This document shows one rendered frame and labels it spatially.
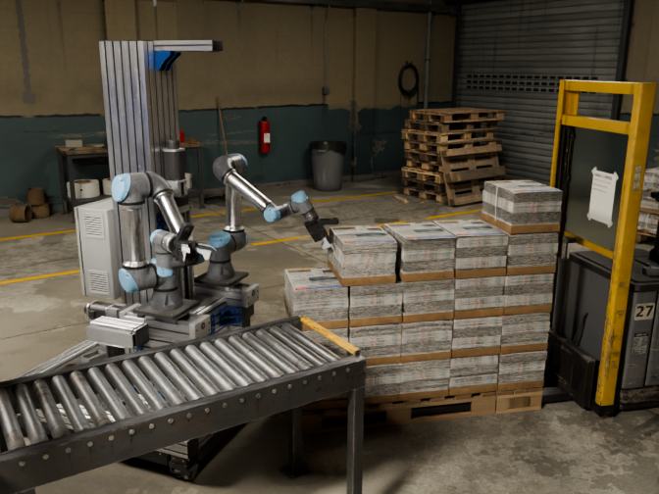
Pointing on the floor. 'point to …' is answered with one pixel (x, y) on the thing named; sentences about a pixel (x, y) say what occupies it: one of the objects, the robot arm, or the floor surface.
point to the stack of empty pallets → (430, 157)
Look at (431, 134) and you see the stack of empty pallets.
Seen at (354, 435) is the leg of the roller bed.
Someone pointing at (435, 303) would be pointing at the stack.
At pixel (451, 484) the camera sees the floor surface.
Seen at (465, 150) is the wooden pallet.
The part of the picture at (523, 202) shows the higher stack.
